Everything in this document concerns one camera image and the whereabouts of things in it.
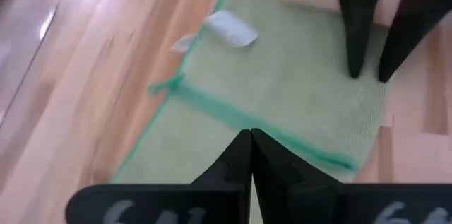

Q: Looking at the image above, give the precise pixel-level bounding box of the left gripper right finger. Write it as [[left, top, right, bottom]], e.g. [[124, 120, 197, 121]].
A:
[[252, 128, 343, 224]]

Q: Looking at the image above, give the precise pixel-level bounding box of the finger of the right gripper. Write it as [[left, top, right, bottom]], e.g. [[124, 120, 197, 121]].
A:
[[376, 0, 452, 83], [331, 0, 388, 79]]

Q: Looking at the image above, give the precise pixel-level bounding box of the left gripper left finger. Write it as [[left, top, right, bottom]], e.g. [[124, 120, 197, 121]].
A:
[[190, 129, 253, 191]]

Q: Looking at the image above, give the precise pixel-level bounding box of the sage green microfiber towel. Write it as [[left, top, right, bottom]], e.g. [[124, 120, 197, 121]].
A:
[[112, 0, 391, 187]]

